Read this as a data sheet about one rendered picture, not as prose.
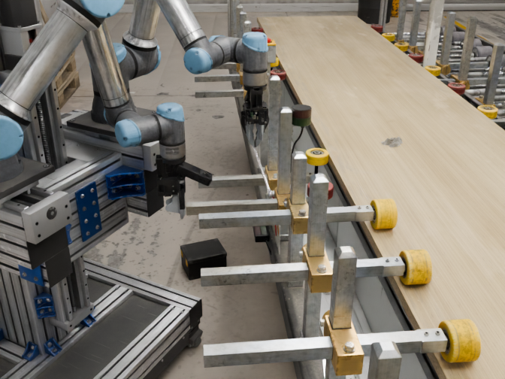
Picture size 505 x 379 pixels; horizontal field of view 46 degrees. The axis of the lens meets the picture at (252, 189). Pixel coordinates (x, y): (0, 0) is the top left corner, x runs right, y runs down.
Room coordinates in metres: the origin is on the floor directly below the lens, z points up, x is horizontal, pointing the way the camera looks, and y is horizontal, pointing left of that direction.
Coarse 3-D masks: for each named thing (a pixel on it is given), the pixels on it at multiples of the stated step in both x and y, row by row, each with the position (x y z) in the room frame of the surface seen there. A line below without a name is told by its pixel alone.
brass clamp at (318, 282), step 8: (304, 248) 1.16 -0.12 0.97; (304, 256) 1.14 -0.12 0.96; (312, 256) 1.13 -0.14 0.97; (320, 256) 1.13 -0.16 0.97; (312, 264) 1.10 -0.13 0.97; (328, 264) 1.10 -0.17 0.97; (312, 272) 1.07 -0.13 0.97; (328, 272) 1.07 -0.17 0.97; (312, 280) 1.06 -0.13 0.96; (320, 280) 1.06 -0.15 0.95; (328, 280) 1.06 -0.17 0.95; (312, 288) 1.06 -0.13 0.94; (320, 288) 1.06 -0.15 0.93; (328, 288) 1.06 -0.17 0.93
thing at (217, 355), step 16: (368, 336) 0.87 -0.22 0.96; (384, 336) 0.87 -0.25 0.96; (400, 336) 0.87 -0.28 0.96; (416, 336) 0.87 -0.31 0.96; (432, 336) 0.87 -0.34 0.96; (208, 352) 0.83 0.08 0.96; (224, 352) 0.83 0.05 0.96; (240, 352) 0.83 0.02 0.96; (256, 352) 0.83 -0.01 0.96; (272, 352) 0.83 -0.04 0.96; (288, 352) 0.83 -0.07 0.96; (304, 352) 0.84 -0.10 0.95; (320, 352) 0.84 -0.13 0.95; (368, 352) 0.85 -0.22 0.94; (400, 352) 0.86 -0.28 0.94; (416, 352) 0.86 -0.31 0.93; (432, 352) 0.86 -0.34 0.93
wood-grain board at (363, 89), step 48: (288, 48) 3.36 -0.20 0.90; (336, 48) 3.36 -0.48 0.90; (384, 48) 3.36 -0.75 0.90; (336, 96) 2.49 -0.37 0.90; (384, 96) 2.49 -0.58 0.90; (432, 96) 2.49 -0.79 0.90; (336, 144) 1.95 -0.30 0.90; (432, 144) 1.95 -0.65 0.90; (480, 144) 1.95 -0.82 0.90; (384, 192) 1.58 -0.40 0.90; (432, 192) 1.58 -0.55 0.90; (480, 192) 1.58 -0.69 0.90; (384, 240) 1.31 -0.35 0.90; (432, 240) 1.31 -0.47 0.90; (480, 240) 1.31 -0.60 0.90; (432, 288) 1.10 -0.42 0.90; (480, 288) 1.10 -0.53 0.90; (480, 336) 0.94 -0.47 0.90
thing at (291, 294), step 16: (256, 160) 2.25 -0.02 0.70; (256, 192) 2.06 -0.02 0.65; (272, 240) 1.63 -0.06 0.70; (288, 240) 1.63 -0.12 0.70; (272, 256) 1.58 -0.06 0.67; (288, 256) 1.53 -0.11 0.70; (288, 288) 1.37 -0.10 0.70; (288, 304) 1.30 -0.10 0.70; (288, 320) 1.25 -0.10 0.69; (288, 336) 1.24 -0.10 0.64; (320, 336) 1.17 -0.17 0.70; (304, 368) 1.05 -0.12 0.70; (320, 368) 1.05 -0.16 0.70
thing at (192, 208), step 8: (240, 200) 1.61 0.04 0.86; (248, 200) 1.61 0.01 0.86; (256, 200) 1.60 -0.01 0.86; (264, 200) 1.60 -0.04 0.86; (272, 200) 1.60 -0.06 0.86; (192, 208) 1.56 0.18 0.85; (200, 208) 1.57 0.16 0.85; (208, 208) 1.57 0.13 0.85; (216, 208) 1.57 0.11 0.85; (224, 208) 1.57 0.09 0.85; (232, 208) 1.58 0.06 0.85; (240, 208) 1.58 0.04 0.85; (248, 208) 1.58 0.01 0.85; (256, 208) 1.58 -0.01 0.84; (264, 208) 1.59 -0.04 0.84; (272, 208) 1.59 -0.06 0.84
